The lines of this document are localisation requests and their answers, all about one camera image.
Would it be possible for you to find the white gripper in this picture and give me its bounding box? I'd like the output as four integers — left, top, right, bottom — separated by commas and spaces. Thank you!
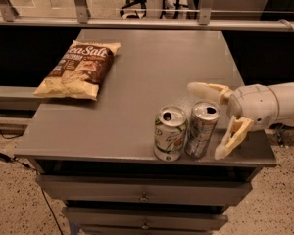
187, 82, 278, 160

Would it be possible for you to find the silver redbull can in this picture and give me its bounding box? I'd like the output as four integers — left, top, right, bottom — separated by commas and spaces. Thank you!
184, 100, 221, 158

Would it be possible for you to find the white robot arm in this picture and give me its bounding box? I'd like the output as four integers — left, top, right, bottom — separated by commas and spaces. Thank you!
187, 82, 294, 160

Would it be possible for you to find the green white 7up can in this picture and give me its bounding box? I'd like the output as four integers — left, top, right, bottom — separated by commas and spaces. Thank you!
154, 106, 188, 162

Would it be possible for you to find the black office chair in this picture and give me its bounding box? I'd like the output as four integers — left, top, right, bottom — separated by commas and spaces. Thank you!
120, 0, 147, 19

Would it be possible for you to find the grey drawer cabinet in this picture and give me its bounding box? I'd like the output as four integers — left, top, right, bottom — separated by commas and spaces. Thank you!
16, 29, 276, 235

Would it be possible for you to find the sea salt chips bag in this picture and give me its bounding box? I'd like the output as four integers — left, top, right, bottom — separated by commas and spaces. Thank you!
34, 40, 121, 101

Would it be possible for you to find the top grey drawer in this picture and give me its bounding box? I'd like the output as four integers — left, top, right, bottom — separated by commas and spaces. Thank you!
36, 175, 251, 206

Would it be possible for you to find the grey drawer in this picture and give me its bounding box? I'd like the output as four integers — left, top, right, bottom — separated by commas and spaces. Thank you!
36, 175, 251, 206
63, 208, 227, 231

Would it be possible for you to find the black floor cable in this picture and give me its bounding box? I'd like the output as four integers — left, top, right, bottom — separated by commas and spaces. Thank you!
0, 147, 65, 235

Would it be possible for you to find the metal railing frame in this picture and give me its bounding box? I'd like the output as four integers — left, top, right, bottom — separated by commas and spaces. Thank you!
0, 0, 294, 31

